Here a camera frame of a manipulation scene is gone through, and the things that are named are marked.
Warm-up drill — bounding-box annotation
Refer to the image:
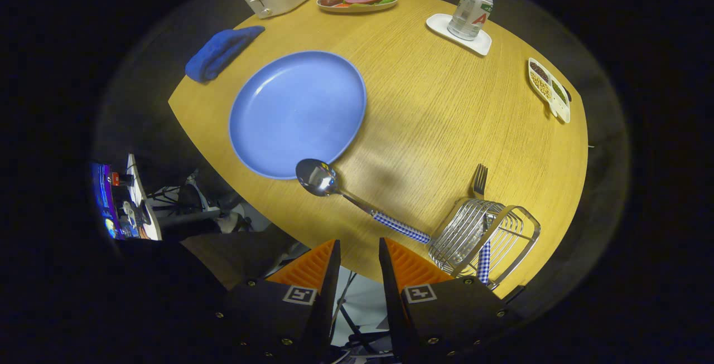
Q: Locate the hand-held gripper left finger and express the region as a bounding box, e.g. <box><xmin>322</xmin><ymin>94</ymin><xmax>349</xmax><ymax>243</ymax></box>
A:
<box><xmin>215</xmin><ymin>239</ymin><xmax>341</xmax><ymax>364</ymax></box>

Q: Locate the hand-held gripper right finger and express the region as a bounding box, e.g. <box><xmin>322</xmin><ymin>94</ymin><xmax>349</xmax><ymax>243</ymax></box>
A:
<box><xmin>379</xmin><ymin>237</ymin><xmax>522</xmax><ymax>364</ymax></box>

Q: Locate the spoon with checkered handle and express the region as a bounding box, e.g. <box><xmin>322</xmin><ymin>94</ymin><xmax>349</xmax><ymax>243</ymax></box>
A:
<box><xmin>295</xmin><ymin>158</ymin><xmax>432</xmax><ymax>245</ymax></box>

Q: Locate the fork with checkered handle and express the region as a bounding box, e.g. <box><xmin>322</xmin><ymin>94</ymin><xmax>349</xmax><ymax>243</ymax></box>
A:
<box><xmin>472</xmin><ymin>164</ymin><xmax>493</xmax><ymax>285</ymax></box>

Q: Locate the blue round plate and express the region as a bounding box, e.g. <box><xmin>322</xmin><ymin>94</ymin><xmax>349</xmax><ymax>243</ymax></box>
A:
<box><xmin>229</xmin><ymin>50</ymin><xmax>368</xmax><ymax>180</ymax></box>

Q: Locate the open laptop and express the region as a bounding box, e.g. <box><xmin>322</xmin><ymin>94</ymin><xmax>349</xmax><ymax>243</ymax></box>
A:
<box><xmin>91</xmin><ymin>154</ymin><xmax>163</xmax><ymax>241</ymax></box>

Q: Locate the white divided bean dish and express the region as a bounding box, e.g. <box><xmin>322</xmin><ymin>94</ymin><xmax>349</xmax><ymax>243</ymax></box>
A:
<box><xmin>528</xmin><ymin>57</ymin><xmax>572</xmax><ymax>124</ymax></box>

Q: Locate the blue folded towel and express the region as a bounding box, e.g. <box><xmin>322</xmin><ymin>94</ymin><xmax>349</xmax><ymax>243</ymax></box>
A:
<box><xmin>185</xmin><ymin>26</ymin><xmax>266</xmax><ymax>83</ymax></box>

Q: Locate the white square coaster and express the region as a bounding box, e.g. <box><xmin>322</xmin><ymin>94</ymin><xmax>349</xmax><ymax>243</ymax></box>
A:
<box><xmin>426</xmin><ymin>13</ymin><xmax>493</xmax><ymax>56</ymax></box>

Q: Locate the grey food plate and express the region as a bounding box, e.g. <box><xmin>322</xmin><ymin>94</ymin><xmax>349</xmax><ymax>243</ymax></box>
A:
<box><xmin>316</xmin><ymin>0</ymin><xmax>399</xmax><ymax>14</ymax></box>

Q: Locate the white drink bottle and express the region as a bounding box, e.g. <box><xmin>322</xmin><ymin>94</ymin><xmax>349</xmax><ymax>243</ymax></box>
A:
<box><xmin>447</xmin><ymin>0</ymin><xmax>494</xmax><ymax>41</ymax></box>

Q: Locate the black backdrop cloth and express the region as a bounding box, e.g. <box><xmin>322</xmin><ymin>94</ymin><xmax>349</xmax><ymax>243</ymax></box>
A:
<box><xmin>92</xmin><ymin>0</ymin><xmax>631</xmax><ymax>326</ymax></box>

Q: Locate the metal wire basket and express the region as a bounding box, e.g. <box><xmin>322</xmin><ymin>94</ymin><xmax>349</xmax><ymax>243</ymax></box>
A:
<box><xmin>428</xmin><ymin>198</ymin><xmax>542</xmax><ymax>290</ymax></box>

